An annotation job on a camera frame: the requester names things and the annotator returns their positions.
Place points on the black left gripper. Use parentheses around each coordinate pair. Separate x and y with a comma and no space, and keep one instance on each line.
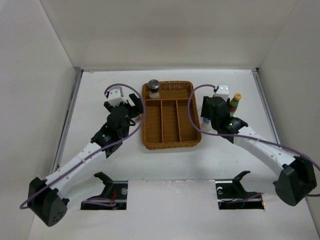
(138,108)

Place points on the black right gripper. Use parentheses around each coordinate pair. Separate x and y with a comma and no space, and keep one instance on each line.
(205,112)

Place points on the silver lid salt jar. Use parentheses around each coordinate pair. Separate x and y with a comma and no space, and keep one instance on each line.
(206,120)

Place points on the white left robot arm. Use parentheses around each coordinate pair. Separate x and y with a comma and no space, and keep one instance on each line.
(47,197)

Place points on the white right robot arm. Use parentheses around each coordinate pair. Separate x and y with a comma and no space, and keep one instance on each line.
(295,174)

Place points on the red chili sauce bottle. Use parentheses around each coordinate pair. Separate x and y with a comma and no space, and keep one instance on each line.
(233,104)

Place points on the brown wicker divided basket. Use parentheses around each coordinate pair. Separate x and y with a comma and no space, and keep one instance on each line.
(169,119)

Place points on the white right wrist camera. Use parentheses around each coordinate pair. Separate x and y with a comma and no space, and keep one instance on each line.
(222,91)

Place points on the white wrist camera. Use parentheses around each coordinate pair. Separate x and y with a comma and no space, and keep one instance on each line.
(222,91)
(115,96)

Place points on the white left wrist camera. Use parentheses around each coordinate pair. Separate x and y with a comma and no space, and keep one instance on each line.
(115,96)

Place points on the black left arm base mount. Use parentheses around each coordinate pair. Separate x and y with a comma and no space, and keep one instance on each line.
(112,198)

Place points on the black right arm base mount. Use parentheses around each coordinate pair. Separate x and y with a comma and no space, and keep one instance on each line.
(231,195)

